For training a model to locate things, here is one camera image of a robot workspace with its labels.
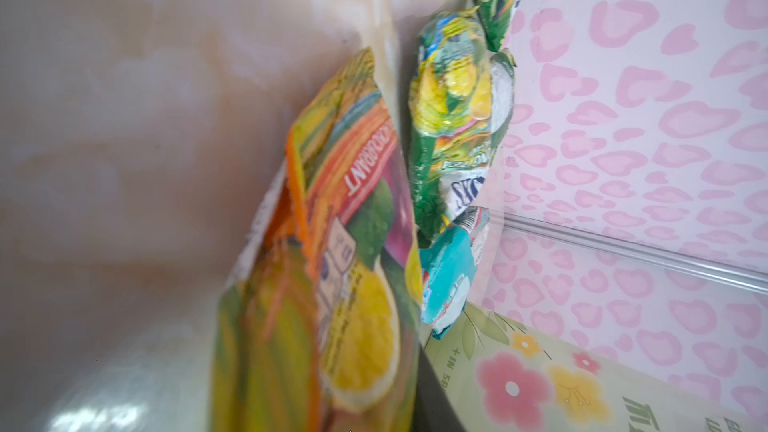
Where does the orange Fox's fruit bag top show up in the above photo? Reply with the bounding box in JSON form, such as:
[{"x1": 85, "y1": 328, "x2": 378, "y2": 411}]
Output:
[{"x1": 286, "y1": 49, "x2": 421, "y2": 431}]

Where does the orange fox's fruit bag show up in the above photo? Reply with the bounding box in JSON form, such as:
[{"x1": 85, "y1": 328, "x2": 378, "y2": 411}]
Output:
[
  {"x1": 207, "y1": 165, "x2": 320, "y2": 431},
  {"x1": 286, "y1": 49, "x2": 421, "y2": 431}
]

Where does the white paper bag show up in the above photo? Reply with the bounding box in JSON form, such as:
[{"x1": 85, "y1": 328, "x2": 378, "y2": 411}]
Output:
[{"x1": 425, "y1": 304, "x2": 766, "y2": 431}]

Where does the teal white snack bag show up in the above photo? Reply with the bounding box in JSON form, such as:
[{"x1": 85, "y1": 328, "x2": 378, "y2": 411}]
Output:
[{"x1": 420, "y1": 206, "x2": 490, "y2": 339}]

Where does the green yellow Fox's bag rear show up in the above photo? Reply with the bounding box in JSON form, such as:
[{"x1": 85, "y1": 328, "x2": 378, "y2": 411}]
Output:
[{"x1": 408, "y1": 9, "x2": 515, "y2": 247}]

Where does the orange Fox's fruit bag bottom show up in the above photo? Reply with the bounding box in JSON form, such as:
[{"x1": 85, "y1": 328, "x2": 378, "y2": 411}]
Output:
[{"x1": 207, "y1": 165, "x2": 320, "y2": 431}]

